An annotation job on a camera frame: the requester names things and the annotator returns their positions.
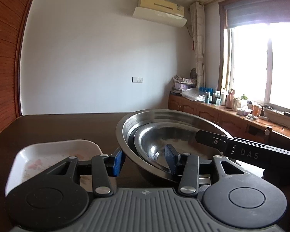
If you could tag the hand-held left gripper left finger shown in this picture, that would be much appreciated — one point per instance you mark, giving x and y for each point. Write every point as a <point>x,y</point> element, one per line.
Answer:
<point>118,163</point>

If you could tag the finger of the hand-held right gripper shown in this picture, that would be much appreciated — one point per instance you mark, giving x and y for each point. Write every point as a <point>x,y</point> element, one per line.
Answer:
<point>207,137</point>

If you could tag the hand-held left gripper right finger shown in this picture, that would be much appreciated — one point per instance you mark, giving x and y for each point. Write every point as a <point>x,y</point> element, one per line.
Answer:
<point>171,157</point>

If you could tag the small steel bowl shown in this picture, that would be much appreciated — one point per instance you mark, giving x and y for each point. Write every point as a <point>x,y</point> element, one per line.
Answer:
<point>152,147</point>

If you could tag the medium steel bowl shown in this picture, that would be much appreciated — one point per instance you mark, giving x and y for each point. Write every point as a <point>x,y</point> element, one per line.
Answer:
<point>183,125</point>

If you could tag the large steel bowl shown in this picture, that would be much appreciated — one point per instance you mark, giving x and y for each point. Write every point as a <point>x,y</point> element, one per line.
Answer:
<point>183,115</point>

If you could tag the white floral plate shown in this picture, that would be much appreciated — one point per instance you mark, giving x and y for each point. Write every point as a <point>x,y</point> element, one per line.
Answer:
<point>50,149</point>

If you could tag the brown wooden cabinet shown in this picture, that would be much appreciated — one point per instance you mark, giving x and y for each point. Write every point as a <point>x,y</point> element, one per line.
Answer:
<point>207,114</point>

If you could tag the group of toiletry bottles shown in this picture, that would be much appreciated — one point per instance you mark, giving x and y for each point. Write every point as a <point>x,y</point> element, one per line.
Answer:
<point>212,96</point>

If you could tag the tissue box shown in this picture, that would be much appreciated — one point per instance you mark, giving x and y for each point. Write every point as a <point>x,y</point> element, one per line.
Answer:
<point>243,112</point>

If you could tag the white jug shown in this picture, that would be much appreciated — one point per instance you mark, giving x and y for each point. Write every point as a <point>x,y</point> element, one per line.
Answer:
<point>236,104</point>

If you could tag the pink kettle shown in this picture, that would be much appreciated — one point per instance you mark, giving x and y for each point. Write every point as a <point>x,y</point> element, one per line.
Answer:
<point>230,99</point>

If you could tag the clear plastic bag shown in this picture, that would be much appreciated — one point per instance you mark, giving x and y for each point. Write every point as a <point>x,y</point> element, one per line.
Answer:
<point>192,95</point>

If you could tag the orange container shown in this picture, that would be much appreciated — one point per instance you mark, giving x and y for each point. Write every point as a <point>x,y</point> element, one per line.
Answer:
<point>256,110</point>

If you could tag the green-capped bottle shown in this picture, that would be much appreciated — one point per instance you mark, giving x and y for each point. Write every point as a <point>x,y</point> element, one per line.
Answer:
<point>244,100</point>

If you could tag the pile of newspapers and boxes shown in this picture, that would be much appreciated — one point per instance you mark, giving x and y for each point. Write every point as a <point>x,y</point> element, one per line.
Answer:
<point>183,84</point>

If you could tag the dark oval object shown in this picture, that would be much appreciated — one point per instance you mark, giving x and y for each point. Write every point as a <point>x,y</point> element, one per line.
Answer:
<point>193,73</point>

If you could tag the wood-framed window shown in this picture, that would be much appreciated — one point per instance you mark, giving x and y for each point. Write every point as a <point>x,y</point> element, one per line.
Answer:
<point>268,65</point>

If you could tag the patterned beige curtain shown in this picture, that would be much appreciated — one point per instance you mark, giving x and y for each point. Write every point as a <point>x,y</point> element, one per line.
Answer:
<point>198,43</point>

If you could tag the white air deflector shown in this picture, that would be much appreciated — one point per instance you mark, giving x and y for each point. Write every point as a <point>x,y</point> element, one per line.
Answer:
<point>159,17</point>

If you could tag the grey window blind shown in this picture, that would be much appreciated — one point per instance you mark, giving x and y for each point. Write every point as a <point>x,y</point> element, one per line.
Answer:
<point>258,4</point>

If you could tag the brown wooden wardrobe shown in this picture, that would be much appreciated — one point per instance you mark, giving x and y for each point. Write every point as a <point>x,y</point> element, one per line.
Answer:
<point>4,65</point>

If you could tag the white wall switch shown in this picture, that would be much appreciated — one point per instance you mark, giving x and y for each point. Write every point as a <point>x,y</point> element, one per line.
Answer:
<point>137,80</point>

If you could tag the yellowed wall air conditioner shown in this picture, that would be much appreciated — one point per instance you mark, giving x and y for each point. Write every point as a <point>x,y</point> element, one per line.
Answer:
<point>162,4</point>

